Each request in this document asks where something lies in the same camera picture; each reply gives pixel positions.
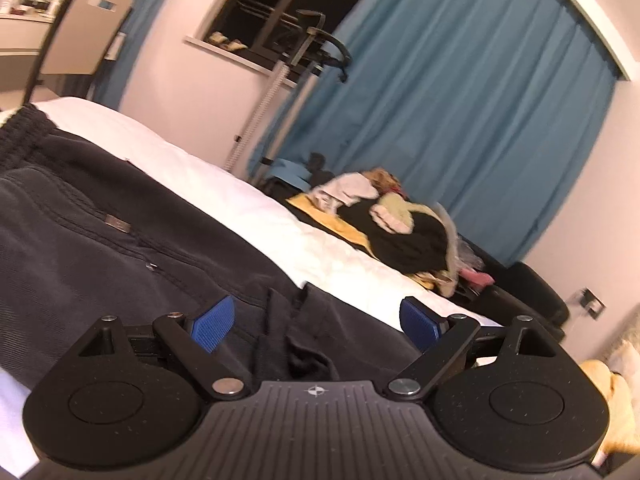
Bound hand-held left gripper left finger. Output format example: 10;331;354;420
79;295;250;401

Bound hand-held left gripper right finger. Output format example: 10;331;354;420
387;297;557;400

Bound black pants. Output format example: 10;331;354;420
0;102;426;396

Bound pink cloth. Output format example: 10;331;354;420
460;267;493;288

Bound black garment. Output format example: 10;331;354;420
340;200;451;276

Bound clear plastic bag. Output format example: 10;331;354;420
457;237;483;268

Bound pale yellow fluffy garment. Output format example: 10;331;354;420
370;194;416;235

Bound black sofa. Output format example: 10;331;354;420
260;175;571;331

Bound white bed cover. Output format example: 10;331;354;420
0;97;506;480

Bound yellow cloth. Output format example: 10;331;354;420
287;192;381;256

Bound brown patterned garment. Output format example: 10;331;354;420
362;167;406;196

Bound white garment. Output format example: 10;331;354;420
310;172;381;213

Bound blue cloth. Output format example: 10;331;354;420
267;157;311;186

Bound yellow plush toy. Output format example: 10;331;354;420
580;340;640;471

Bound wide blue curtain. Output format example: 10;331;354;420
235;0;631;268

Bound brown cloth on windowsill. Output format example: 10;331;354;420
207;31;248;52

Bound garment steamer stand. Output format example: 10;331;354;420
222;9;353;181

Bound beige chair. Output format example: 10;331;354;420
22;0;135;106

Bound narrow blue curtain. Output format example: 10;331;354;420
92;0;188;111

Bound white desk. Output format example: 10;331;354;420
0;12;58;58

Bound wall socket with chargers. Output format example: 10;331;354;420
577;287;606;318

